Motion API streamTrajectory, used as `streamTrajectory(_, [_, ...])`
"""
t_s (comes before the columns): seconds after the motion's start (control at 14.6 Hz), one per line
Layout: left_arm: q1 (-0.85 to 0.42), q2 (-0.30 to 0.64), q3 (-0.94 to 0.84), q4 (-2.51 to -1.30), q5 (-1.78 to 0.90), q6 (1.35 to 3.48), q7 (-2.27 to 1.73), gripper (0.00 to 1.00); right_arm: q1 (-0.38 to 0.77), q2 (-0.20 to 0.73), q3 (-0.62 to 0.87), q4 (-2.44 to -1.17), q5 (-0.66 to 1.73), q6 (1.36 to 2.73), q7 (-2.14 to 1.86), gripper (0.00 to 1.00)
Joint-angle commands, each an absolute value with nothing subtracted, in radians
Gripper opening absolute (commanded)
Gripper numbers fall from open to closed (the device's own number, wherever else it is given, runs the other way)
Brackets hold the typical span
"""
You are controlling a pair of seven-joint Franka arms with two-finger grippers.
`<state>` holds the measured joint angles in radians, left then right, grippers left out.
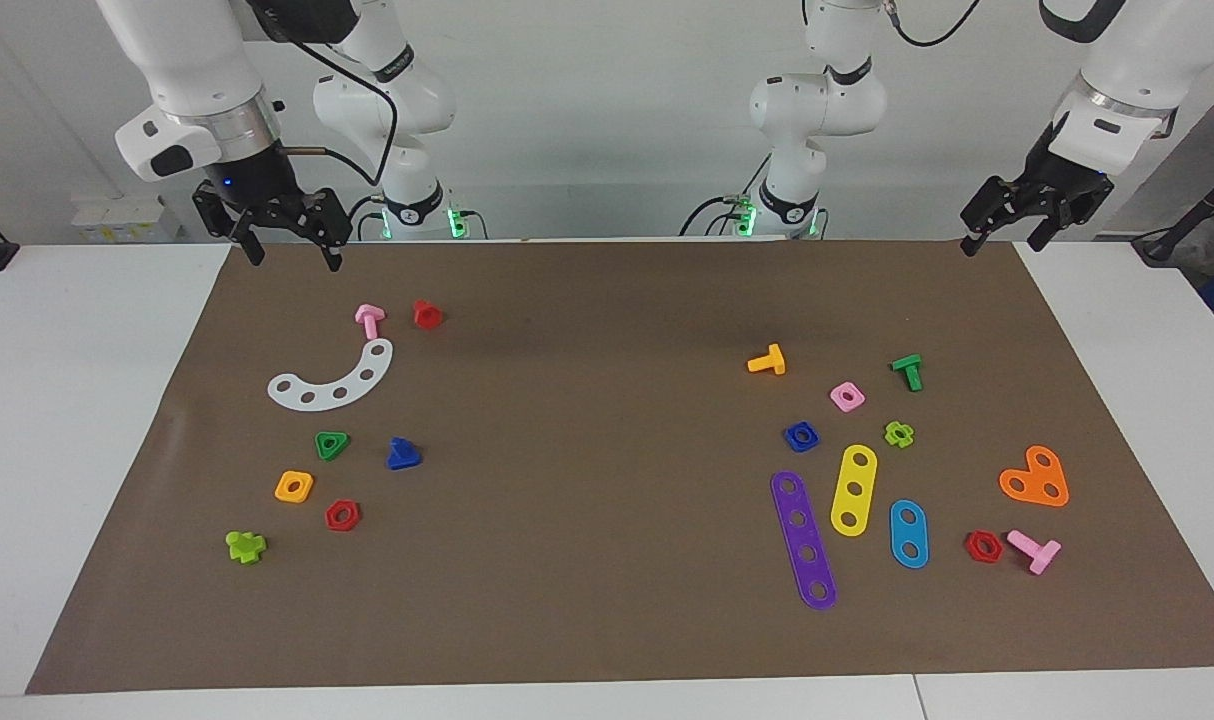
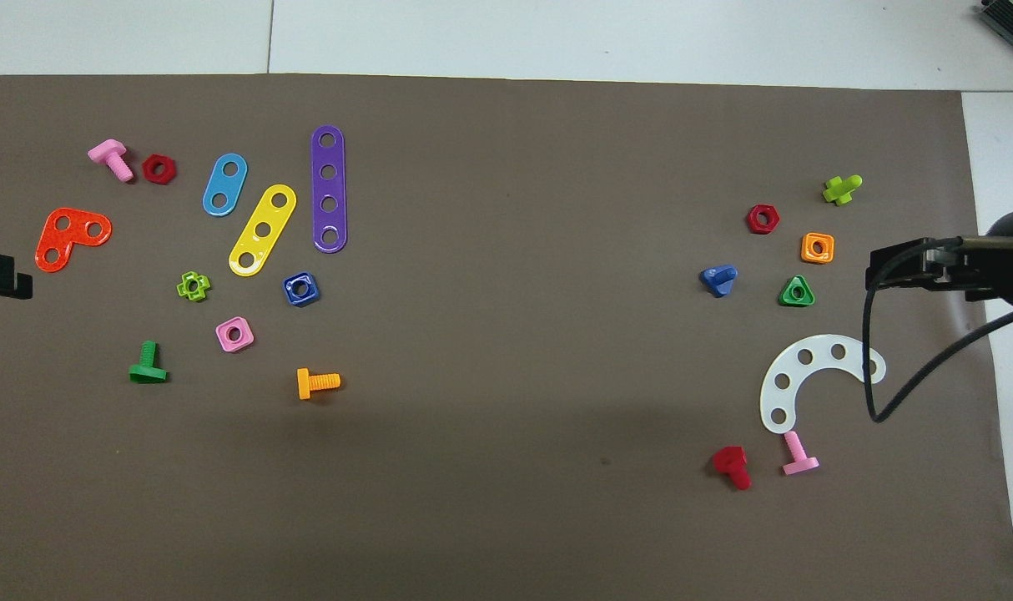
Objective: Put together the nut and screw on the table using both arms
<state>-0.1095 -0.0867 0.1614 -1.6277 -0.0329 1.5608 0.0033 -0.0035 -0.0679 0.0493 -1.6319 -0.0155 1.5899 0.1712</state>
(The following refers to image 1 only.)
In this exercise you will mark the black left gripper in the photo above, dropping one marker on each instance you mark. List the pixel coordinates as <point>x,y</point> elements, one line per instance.
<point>1047,185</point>

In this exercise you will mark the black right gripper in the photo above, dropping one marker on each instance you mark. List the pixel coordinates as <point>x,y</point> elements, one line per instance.
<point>257,195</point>

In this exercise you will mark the blue triangle plastic screw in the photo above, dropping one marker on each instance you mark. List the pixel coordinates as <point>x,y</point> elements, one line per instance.
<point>404,458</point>

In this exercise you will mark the blue square plastic nut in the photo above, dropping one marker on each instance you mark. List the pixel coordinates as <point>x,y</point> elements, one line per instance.
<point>790,444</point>

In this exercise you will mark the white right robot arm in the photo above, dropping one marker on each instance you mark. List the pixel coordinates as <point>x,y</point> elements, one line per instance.
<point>187,60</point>

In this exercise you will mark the small pink plastic screw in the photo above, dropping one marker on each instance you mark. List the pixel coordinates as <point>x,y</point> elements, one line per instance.
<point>370,322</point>

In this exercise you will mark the red round plastic screw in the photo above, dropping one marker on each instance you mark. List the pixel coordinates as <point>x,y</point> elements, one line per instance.
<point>427,316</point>

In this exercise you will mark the green plastic screw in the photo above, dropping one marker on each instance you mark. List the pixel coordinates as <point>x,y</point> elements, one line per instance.
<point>910,372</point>

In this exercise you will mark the green triangle plastic nut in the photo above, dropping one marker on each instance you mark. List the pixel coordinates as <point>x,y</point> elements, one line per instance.
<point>323,452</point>

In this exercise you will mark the lime flower plastic nut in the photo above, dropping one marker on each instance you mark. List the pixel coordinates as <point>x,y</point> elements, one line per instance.
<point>907,437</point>

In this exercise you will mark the pink square plastic nut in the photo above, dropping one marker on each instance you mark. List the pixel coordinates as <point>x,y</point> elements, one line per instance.
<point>856,403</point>

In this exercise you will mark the yellow square plastic nut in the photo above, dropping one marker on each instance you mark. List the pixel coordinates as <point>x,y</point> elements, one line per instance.
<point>282,492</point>

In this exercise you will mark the orange plastic T screw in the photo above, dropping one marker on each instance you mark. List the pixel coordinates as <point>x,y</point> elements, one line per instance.
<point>770,362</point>

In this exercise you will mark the red hexagon plastic nut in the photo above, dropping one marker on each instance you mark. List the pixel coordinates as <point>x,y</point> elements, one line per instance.
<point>332,522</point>
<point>971,552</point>

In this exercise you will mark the lime cross plastic screw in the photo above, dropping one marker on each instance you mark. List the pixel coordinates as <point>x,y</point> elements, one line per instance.
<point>244,548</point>

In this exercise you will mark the large pink plastic screw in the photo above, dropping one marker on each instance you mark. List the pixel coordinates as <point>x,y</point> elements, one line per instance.
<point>1042,553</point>

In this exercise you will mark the white curved holed strip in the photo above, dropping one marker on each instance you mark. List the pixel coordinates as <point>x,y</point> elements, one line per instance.
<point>353,385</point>

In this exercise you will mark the black stand pole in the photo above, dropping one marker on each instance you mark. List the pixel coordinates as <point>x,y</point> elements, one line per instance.
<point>1202,208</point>

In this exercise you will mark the orange heart-shaped holed plate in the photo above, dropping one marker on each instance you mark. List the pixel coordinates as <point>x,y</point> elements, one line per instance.
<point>1035,478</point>

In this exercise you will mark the yellow three-hole strip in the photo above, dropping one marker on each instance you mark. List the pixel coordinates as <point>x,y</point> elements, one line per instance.
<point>855,476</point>

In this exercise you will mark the blue two-hole strip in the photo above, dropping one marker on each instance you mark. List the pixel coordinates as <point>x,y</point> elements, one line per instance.
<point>908,533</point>

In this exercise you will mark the purple four-hole strip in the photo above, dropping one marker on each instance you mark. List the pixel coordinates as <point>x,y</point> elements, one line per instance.
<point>803,536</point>

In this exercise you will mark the brown table mat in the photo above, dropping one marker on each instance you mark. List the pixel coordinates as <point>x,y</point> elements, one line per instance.
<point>587,560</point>

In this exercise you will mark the white wall socket box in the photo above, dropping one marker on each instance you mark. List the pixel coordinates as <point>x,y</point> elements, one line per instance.
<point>117,220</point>

